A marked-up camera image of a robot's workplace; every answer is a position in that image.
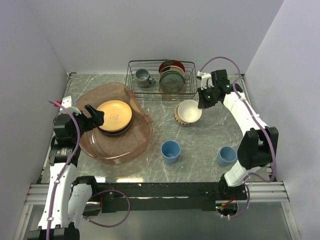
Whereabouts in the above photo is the white watermelon pattern plate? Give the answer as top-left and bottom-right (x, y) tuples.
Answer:
(102, 124), (132, 138)

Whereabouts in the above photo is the plain white ceramic bowl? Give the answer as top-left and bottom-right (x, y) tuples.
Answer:
(177, 99), (202, 124)

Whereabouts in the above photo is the tan bottom plate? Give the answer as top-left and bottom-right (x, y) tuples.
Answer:
(96, 100), (133, 133)

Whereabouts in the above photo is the red rimmed cream plate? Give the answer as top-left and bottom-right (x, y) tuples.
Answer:
(101, 128), (129, 136)

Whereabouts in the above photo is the white bear print plate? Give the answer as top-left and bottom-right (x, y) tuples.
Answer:
(98, 121), (132, 135)

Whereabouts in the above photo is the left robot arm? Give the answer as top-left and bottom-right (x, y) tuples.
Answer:
(27, 101), (104, 240)

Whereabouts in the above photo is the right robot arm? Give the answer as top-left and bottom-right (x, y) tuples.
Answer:
(196, 69), (279, 200)

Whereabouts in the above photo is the pink transparent plastic bin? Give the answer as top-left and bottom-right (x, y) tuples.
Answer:
(76, 82), (153, 164)

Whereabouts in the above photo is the red zigzag bottom bowl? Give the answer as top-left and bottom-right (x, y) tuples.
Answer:
(174, 115), (195, 127)

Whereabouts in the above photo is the yellow blue sun bowl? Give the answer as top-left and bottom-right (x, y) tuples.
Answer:
(174, 103), (183, 123)

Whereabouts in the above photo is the beige crackle plate in rack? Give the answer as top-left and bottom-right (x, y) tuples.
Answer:
(159, 80), (187, 94)

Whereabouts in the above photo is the cream plate in rack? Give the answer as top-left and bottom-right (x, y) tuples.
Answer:
(159, 65), (185, 78)

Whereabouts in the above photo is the red floral plate in rack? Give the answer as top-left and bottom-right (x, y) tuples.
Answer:
(158, 59), (186, 73)

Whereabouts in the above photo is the blue plastic cup left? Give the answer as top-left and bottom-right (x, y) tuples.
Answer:
(161, 140), (181, 165)

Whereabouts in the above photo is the blue plastic cup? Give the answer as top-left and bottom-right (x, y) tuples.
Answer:
(216, 146), (237, 167)
(161, 140), (181, 165)

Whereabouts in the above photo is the blue plastic cup right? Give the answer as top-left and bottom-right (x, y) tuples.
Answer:
(216, 146), (237, 167)

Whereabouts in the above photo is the grey ceramic mug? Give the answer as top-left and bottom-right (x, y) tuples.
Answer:
(134, 68), (156, 88)

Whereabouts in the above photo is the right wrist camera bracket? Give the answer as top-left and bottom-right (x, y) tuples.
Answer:
(196, 71), (213, 90)

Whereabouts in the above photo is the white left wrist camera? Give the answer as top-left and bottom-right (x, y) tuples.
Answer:
(58, 96), (81, 114)

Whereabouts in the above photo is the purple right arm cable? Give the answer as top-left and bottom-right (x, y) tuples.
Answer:
(199, 56), (277, 220)

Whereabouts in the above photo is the metal wire dish rack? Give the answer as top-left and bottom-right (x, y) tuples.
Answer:
(125, 59), (198, 101)

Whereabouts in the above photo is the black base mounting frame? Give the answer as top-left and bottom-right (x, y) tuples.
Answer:
(92, 182), (248, 213)

